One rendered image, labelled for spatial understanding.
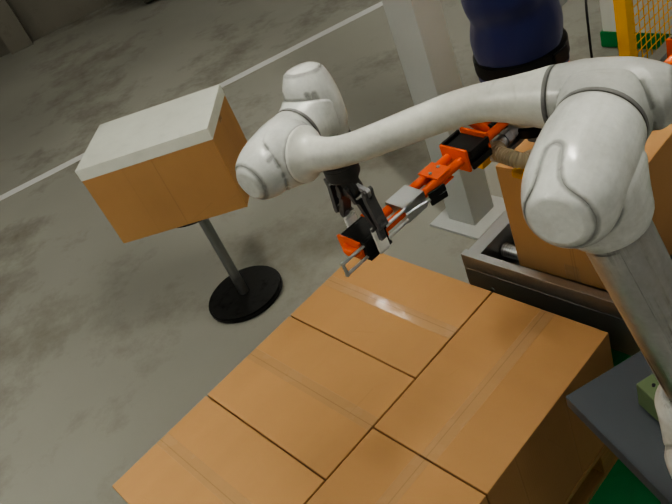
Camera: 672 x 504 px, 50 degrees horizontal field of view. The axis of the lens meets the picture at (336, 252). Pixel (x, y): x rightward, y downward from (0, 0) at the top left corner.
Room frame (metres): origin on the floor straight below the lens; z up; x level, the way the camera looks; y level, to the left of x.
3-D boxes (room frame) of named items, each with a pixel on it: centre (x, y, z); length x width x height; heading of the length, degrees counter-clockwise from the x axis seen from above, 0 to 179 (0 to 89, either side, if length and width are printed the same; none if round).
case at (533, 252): (1.72, -0.89, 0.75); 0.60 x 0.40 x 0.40; 122
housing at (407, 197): (1.35, -0.19, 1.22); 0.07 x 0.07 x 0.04; 27
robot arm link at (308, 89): (1.27, -0.07, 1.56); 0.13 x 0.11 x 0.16; 134
